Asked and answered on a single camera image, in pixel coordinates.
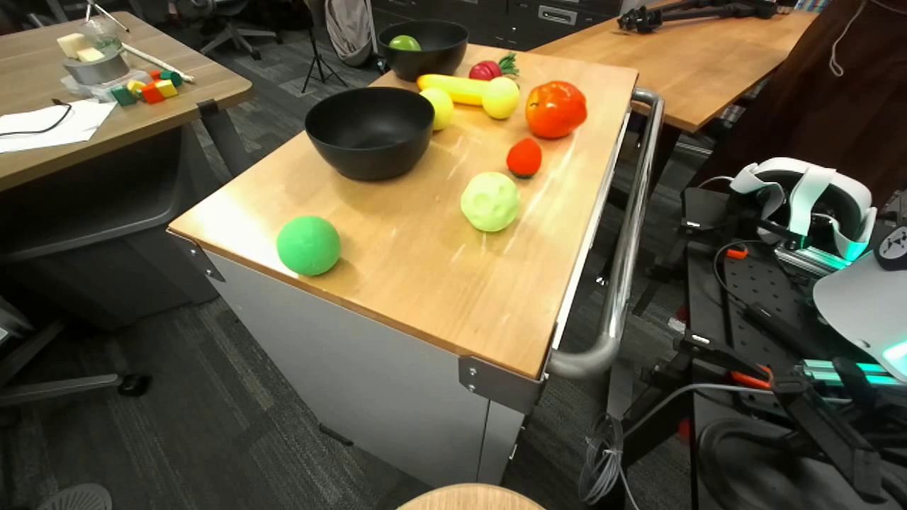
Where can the light green dimpled ball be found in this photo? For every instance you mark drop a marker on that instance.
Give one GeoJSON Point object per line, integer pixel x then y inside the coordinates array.
{"type": "Point", "coordinates": [491, 203]}

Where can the red plastic strawberry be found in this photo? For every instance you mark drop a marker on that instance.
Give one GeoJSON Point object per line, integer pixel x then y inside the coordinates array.
{"type": "Point", "coordinates": [525, 160]}

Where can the dark green smooth ball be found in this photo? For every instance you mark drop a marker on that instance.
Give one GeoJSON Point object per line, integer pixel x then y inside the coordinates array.
{"type": "Point", "coordinates": [309, 245]}

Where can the yellow green plastic lemon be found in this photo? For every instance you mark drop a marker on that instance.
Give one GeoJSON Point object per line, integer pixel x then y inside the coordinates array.
{"type": "Point", "coordinates": [442, 107]}

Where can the yellow plastic banana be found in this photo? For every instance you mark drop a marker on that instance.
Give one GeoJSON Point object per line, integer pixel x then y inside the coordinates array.
{"type": "Point", "coordinates": [460, 88]}

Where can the orange red plastic pepper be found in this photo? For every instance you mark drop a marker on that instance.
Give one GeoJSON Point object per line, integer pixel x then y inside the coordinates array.
{"type": "Point", "coordinates": [552, 109]}

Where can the red radish with green leaves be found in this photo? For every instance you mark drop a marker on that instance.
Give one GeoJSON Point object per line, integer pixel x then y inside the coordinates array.
{"type": "Point", "coordinates": [491, 70]}

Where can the green plastic lime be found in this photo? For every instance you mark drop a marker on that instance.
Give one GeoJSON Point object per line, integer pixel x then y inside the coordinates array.
{"type": "Point", "coordinates": [402, 43]}

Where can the wooden top tool cart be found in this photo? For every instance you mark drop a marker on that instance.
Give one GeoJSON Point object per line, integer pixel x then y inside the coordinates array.
{"type": "Point", "coordinates": [428, 340]}

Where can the black bowl near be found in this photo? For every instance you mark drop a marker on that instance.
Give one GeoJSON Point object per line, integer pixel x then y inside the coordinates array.
{"type": "Point", "coordinates": [371, 135]}

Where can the black bowl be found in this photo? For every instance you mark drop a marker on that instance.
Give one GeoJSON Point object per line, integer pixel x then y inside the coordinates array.
{"type": "Point", "coordinates": [371, 135]}
{"type": "Point", "coordinates": [442, 48]}

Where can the black bowl far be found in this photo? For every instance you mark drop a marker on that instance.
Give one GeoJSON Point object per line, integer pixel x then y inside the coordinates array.
{"type": "Point", "coordinates": [442, 48]}

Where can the round wooden stool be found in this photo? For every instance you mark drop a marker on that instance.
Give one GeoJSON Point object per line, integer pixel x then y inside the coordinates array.
{"type": "Point", "coordinates": [470, 498]}

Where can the wooden desk back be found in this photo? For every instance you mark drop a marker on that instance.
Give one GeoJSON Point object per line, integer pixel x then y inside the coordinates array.
{"type": "Point", "coordinates": [695, 65]}

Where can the wooden desk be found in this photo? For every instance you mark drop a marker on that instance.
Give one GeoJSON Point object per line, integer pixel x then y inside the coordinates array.
{"type": "Point", "coordinates": [695, 65]}
{"type": "Point", "coordinates": [32, 78]}

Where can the coloured toy blocks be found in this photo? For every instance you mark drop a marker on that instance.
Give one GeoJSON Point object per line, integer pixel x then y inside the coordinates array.
{"type": "Point", "coordinates": [150, 88]}

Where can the wooden desk left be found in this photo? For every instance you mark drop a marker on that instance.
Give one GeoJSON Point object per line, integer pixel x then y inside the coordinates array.
{"type": "Point", "coordinates": [32, 78]}

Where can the white VR headset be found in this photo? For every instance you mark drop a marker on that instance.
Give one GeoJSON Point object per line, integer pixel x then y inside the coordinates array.
{"type": "Point", "coordinates": [826, 216]}

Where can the white paper sheet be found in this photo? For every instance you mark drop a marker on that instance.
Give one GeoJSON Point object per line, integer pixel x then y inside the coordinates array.
{"type": "Point", "coordinates": [62, 124]}

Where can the clear plastic container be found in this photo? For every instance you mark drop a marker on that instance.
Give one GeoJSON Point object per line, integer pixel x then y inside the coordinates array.
{"type": "Point", "coordinates": [95, 53]}

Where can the metal cart handle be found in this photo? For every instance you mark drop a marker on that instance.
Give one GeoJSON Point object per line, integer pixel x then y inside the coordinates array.
{"type": "Point", "coordinates": [615, 308]}

